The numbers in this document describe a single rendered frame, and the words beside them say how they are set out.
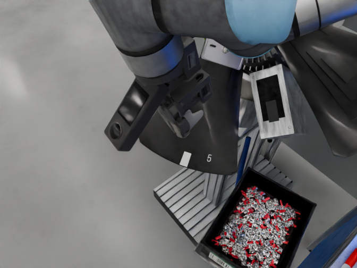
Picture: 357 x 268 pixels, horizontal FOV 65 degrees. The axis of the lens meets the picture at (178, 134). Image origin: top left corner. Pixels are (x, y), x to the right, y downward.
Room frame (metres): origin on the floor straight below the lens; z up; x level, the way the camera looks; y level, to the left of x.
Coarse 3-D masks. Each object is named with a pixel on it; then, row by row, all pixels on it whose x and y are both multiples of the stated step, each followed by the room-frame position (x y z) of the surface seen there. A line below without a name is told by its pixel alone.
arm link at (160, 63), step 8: (176, 40) 0.28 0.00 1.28; (168, 48) 0.26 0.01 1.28; (176, 48) 0.27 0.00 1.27; (128, 56) 0.26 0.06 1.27; (136, 56) 0.25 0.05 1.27; (144, 56) 0.25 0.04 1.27; (152, 56) 0.25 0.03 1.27; (160, 56) 0.26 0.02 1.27; (168, 56) 0.26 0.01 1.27; (176, 56) 0.27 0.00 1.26; (128, 64) 0.27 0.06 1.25; (136, 64) 0.26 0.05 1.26; (144, 64) 0.25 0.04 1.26; (152, 64) 0.26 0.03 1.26; (160, 64) 0.26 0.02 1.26; (168, 64) 0.26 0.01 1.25; (176, 64) 0.27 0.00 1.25; (136, 72) 0.26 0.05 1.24; (144, 72) 0.26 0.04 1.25; (152, 72) 0.26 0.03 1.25; (160, 72) 0.26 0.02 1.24
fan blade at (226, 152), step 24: (216, 72) 0.45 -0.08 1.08; (240, 72) 0.46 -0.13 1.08; (216, 96) 0.42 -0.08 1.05; (240, 96) 0.43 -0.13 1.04; (216, 120) 0.39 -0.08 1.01; (144, 144) 0.36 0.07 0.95; (168, 144) 0.36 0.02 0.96; (192, 144) 0.35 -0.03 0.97; (216, 144) 0.35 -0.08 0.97; (192, 168) 0.32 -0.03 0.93; (216, 168) 0.31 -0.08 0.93
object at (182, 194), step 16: (240, 144) 0.98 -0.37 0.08; (176, 176) 0.77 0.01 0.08; (192, 176) 0.77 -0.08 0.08; (272, 176) 0.77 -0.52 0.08; (160, 192) 0.67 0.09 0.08; (176, 192) 0.67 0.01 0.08; (192, 192) 0.67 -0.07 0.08; (224, 192) 0.67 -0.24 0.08; (176, 208) 0.58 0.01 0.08; (192, 208) 0.59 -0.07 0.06; (208, 208) 0.58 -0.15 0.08; (192, 224) 0.50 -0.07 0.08; (208, 224) 0.50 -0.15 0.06; (192, 240) 0.43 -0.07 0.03
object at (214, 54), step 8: (208, 40) 0.49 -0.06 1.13; (208, 48) 0.48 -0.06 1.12; (216, 48) 0.48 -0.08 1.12; (208, 56) 0.47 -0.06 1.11; (216, 56) 0.47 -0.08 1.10; (224, 56) 0.48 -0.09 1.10; (232, 56) 0.48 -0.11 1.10; (224, 64) 0.47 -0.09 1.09; (232, 64) 0.47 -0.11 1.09; (240, 64) 0.47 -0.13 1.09
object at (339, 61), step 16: (320, 32) 0.43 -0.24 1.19; (336, 32) 0.43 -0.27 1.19; (288, 48) 0.39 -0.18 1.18; (304, 48) 0.39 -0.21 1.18; (320, 48) 0.39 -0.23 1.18; (336, 48) 0.39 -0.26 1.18; (352, 48) 0.39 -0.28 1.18; (288, 64) 0.37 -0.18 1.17; (304, 64) 0.36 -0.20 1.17; (320, 64) 0.36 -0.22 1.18; (336, 64) 0.36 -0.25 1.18; (352, 64) 0.36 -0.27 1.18; (304, 80) 0.34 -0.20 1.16; (320, 80) 0.33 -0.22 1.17; (336, 80) 0.33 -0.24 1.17; (352, 80) 0.33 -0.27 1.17; (320, 96) 0.31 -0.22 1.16; (336, 96) 0.30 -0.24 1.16; (352, 96) 0.30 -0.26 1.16; (320, 112) 0.28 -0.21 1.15; (336, 112) 0.28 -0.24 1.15; (352, 112) 0.28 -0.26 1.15; (336, 128) 0.26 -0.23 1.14; (352, 128) 0.26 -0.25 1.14; (336, 144) 0.24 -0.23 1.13; (352, 144) 0.24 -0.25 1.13
